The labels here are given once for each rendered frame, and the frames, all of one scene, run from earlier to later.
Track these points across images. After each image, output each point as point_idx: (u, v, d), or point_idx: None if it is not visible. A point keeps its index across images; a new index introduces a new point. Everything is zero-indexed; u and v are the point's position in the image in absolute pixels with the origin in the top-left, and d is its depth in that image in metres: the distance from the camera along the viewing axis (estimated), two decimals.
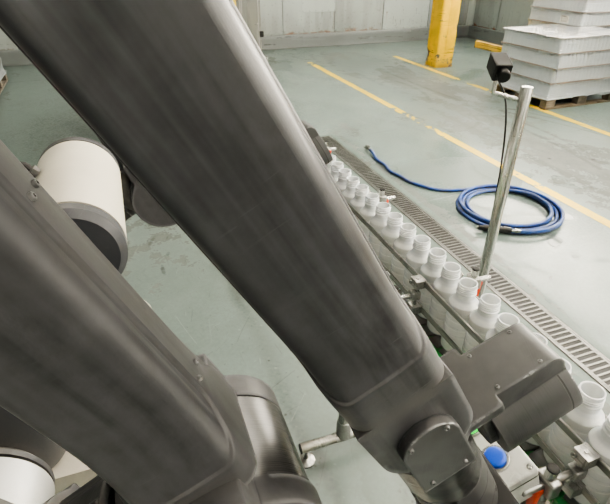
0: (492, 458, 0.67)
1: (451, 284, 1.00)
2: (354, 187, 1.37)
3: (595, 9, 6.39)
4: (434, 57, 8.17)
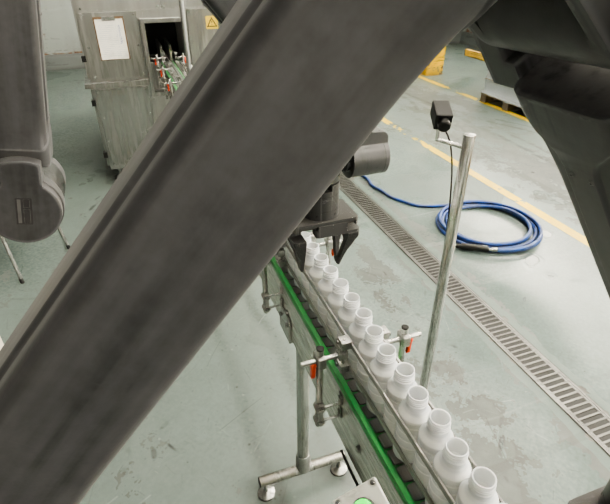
0: None
1: (374, 347, 1.00)
2: None
3: None
4: None
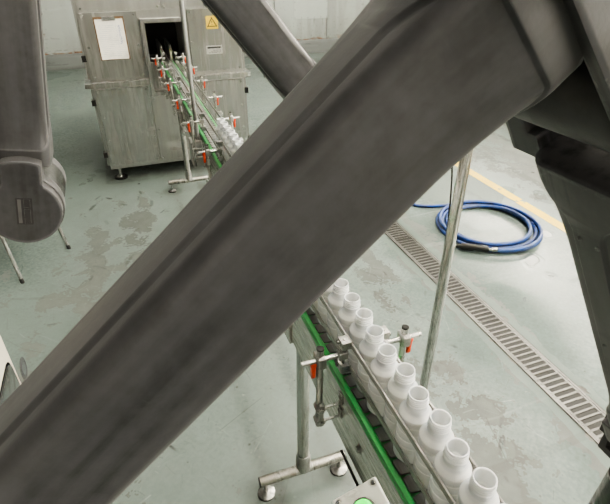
0: None
1: (375, 348, 1.00)
2: None
3: None
4: None
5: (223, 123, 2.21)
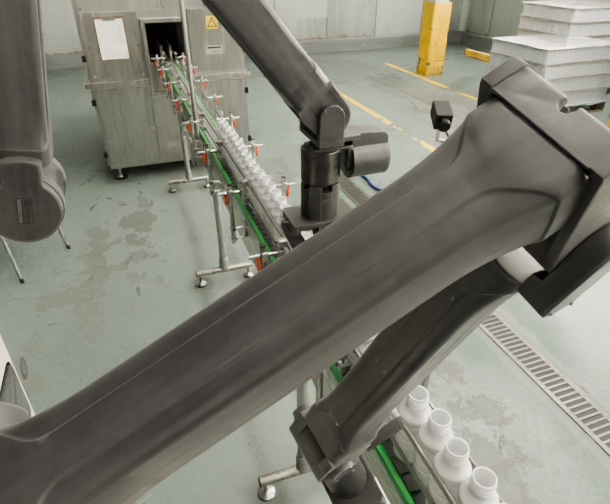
0: None
1: None
2: None
3: (583, 19, 6.39)
4: (425, 65, 8.17)
5: (223, 123, 2.21)
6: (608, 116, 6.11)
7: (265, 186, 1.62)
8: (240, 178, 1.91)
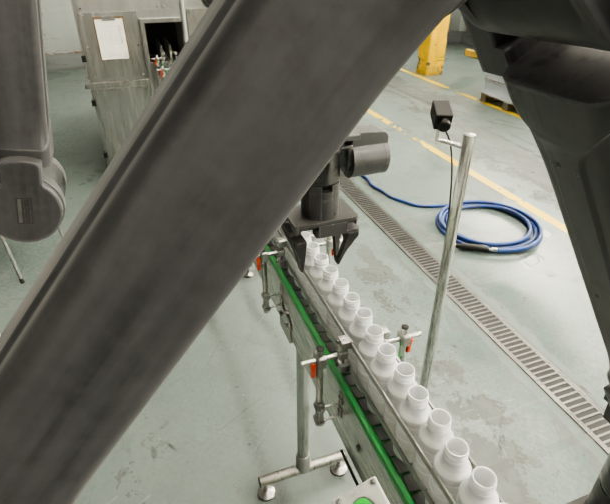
0: None
1: (374, 347, 1.00)
2: None
3: None
4: (425, 65, 8.17)
5: None
6: None
7: None
8: None
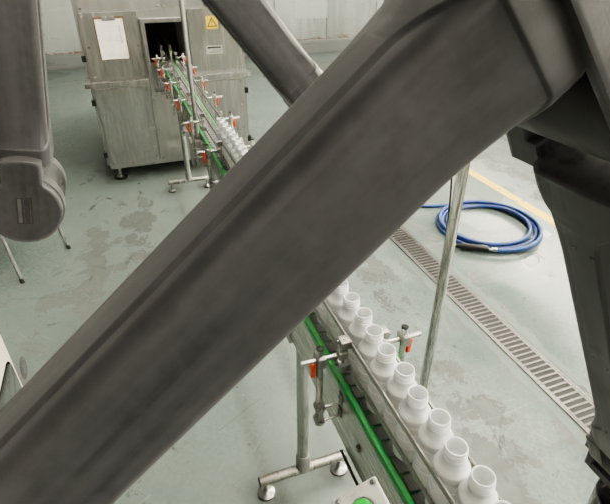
0: None
1: (374, 347, 1.00)
2: None
3: None
4: None
5: (223, 123, 2.21)
6: None
7: None
8: None
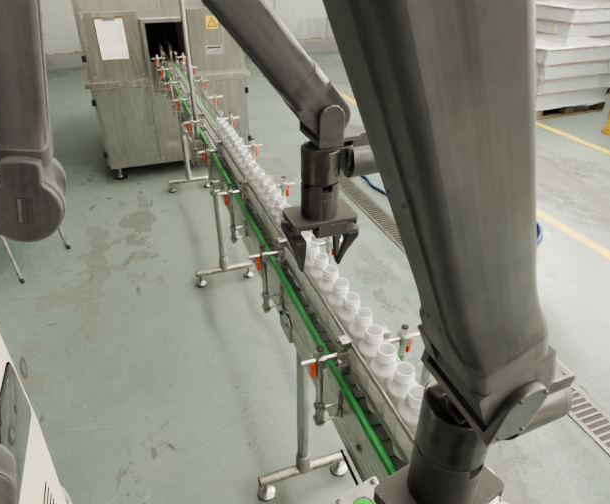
0: None
1: (374, 347, 1.00)
2: None
3: (583, 19, 6.39)
4: None
5: (223, 123, 2.21)
6: (608, 116, 6.11)
7: (265, 186, 1.62)
8: (240, 178, 1.91)
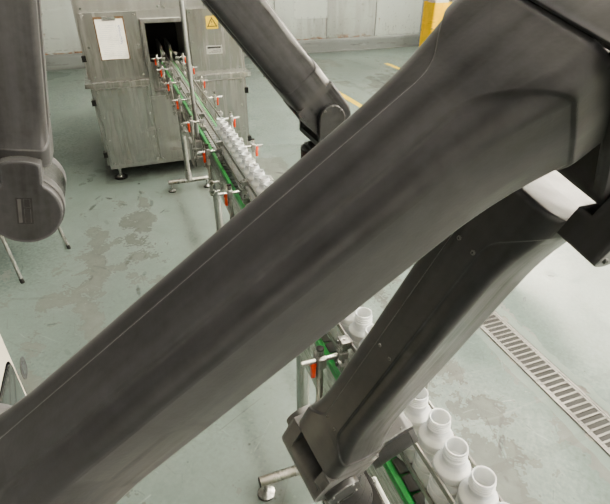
0: None
1: None
2: None
3: None
4: None
5: (223, 123, 2.21)
6: None
7: (265, 186, 1.62)
8: (240, 178, 1.91)
